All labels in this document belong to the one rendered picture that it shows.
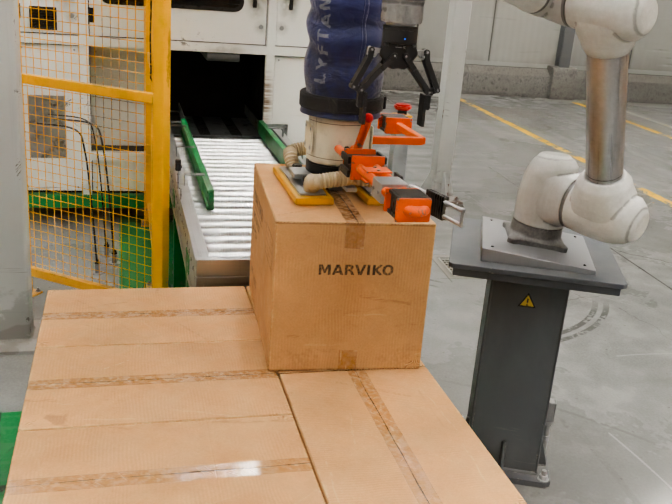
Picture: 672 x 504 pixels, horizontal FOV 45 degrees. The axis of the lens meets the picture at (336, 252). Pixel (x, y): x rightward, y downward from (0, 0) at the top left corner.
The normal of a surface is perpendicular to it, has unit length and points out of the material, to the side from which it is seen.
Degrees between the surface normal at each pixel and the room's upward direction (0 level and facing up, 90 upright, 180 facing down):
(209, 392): 0
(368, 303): 90
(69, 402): 0
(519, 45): 90
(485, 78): 90
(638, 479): 0
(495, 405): 90
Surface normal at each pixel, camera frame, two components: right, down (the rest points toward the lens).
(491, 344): -0.17, 0.31
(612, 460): 0.07, -0.94
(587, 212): -0.74, 0.47
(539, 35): 0.18, 0.33
